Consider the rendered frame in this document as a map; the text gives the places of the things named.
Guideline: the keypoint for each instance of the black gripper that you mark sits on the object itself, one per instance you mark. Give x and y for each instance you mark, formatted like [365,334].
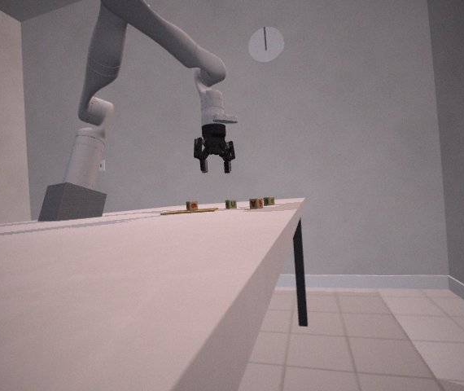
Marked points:
[214,137]

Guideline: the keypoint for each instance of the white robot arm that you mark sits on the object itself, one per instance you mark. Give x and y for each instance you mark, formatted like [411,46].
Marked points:
[104,59]

